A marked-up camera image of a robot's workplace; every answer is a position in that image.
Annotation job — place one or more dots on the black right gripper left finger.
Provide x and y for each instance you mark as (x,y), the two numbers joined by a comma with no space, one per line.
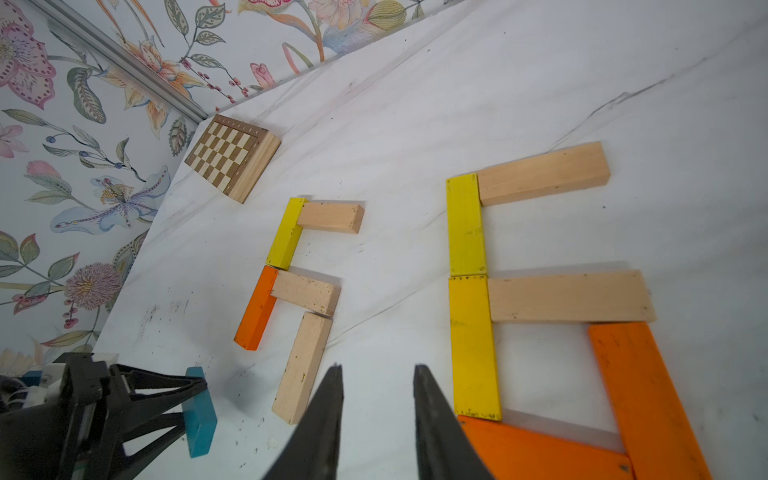
(312,451)

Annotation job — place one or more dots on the yellow block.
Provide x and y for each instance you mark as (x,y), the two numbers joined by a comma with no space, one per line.
(467,255)
(287,236)
(474,371)

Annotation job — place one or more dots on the wooden folding chessboard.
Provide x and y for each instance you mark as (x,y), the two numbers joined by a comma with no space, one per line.
(232,155)

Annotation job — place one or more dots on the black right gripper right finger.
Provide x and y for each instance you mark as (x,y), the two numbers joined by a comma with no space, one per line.
(443,450)

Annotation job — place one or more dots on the teal block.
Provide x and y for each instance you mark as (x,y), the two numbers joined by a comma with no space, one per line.
(200,423)

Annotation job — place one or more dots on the orange block front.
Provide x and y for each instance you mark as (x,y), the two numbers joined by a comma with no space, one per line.
(514,453)

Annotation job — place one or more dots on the natural wood block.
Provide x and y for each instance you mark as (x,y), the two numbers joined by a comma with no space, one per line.
(332,217)
(594,298)
(297,382)
(314,295)
(576,168)

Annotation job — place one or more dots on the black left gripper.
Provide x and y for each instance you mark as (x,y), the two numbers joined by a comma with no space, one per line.
(62,438)

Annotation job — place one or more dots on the orange block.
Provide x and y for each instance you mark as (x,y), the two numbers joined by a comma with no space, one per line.
(651,419)
(514,453)
(258,311)

